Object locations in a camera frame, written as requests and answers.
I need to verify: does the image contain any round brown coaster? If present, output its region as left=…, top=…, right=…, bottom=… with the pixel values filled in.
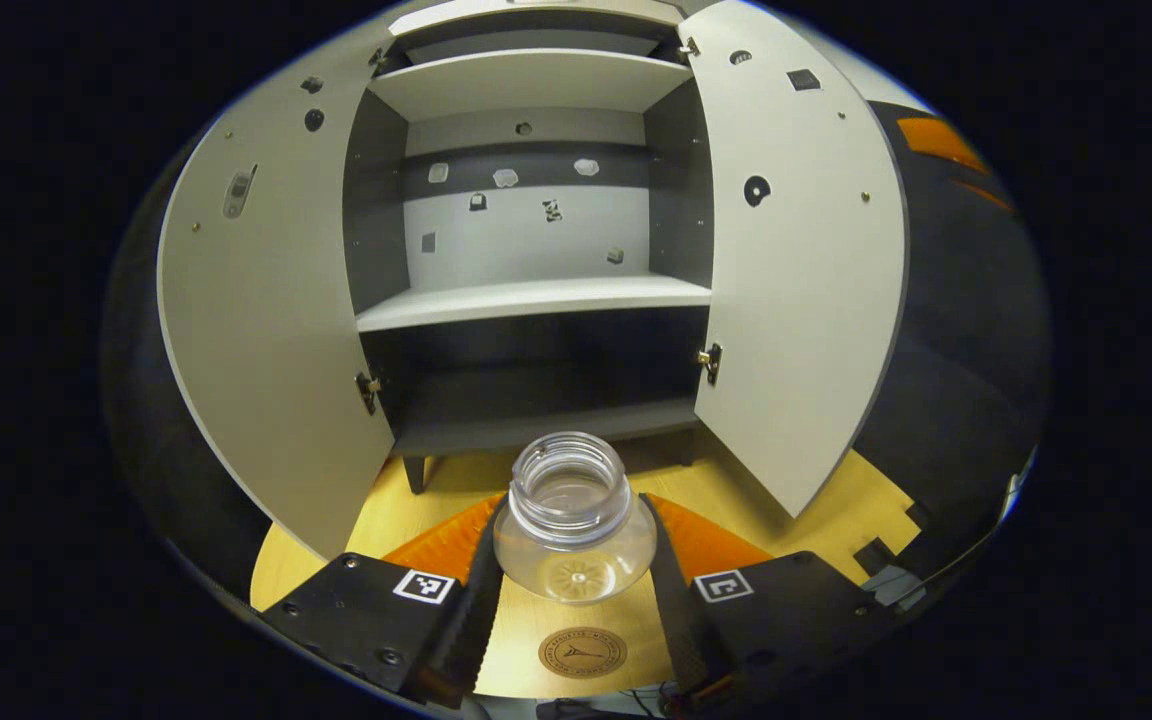
left=537, top=626, right=629, bottom=681

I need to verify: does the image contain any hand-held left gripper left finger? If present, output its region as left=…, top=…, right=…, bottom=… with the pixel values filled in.
left=256, top=490, right=509, bottom=711

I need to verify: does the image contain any cabinet flap door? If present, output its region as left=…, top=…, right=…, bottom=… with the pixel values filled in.
left=388, top=0, right=685, bottom=37

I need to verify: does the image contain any grey cabinet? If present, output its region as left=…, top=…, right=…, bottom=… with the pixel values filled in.
left=341, top=0, right=719, bottom=497

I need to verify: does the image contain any white cabinet shelf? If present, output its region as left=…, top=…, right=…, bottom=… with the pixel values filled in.
left=366, top=48, right=695, bottom=124
left=354, top=274, right=714, bottom=335

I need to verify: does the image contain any black backdrop cloth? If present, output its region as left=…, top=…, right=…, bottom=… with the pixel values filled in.
left=796, top=95, right=1052, bottom=601
left=101, top=150, right=277, bottom=601

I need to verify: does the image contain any clear bottle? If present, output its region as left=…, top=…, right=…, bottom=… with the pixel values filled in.
left=492, top=431, right=659, bottom=605

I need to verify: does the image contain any white and blue object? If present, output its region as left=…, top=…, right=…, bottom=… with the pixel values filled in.
left=999, top=445, right=1039, bottom=523

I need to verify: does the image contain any grey cabinet door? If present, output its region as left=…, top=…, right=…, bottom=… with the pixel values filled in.
left=681, top=0, right=909, bottom=519
left=156, top=20, right=407, bottom=561

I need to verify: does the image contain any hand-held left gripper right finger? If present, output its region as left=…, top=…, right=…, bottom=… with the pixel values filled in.
left=636, top=490, right=915, bottom=713

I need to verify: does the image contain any grey flat piece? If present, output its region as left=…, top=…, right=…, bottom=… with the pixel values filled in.
left=861, top=563, right=929, bottom=613

